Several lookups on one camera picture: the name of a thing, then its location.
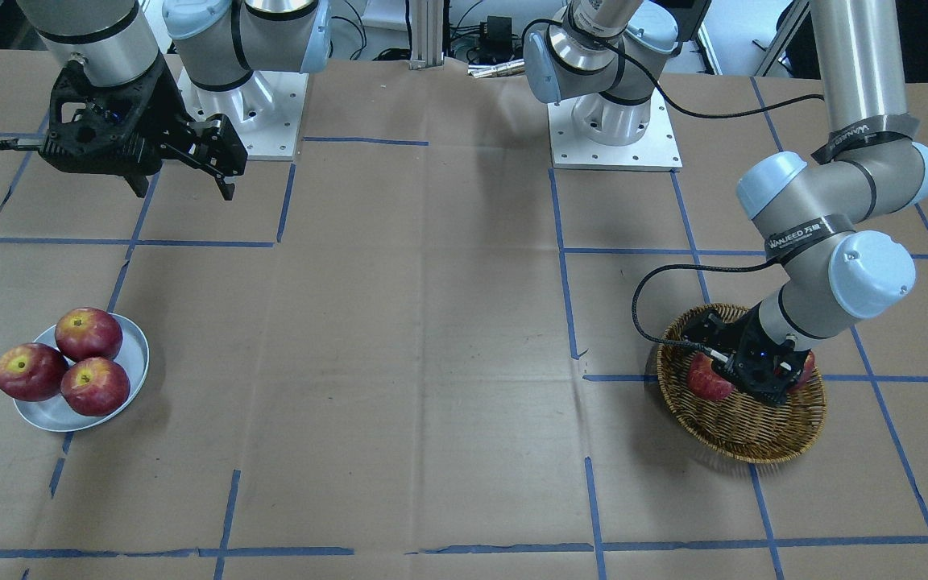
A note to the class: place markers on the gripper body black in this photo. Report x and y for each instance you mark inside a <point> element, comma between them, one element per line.
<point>746,337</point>
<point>159,103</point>

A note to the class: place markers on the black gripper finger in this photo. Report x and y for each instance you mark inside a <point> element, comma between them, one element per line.
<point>219,129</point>
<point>217,162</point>

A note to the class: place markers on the red apple carried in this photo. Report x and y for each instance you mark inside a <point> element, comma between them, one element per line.
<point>704,382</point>

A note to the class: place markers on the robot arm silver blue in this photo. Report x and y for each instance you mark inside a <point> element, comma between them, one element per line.
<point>219,42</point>
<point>607,57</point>

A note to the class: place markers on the red apple in basket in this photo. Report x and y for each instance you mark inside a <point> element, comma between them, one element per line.
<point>808,369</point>

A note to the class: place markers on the woven wicker basket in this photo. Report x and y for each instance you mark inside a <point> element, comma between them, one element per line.
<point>740,427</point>

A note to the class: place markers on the red apple back on plate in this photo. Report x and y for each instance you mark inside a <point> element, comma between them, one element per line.
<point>88,332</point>

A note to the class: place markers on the red apple on plate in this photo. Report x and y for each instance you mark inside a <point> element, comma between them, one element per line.
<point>32,372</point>
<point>95,387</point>
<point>88,332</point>

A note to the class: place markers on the red apple front on plate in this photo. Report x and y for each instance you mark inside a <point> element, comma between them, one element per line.
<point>95,387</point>

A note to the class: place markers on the aluminium frame post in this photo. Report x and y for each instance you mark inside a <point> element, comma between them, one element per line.
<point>426,30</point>

